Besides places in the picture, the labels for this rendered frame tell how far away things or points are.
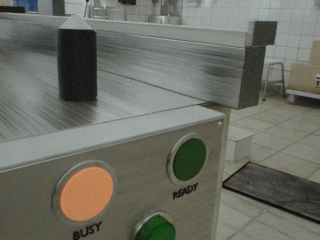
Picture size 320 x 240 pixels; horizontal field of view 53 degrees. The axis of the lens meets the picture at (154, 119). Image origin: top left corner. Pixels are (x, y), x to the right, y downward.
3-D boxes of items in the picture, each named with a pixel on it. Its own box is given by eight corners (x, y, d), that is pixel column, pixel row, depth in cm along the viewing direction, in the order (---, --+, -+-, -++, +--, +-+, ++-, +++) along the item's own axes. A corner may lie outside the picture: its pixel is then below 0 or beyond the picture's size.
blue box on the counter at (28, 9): (28, 12, 354) (27, -2, 350) (16, 11, 373) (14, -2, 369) (60, 13, 382) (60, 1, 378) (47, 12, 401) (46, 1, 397)
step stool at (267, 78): (285, 97, 402) (292, 60, 388) (263, 101, 377) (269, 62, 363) (256, 90, 436) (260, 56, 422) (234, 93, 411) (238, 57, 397)
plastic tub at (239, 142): (251, 154, 227) (254, 133, 222) (233, 163, 213) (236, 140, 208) (216, 142, 248) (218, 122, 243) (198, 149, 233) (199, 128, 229)
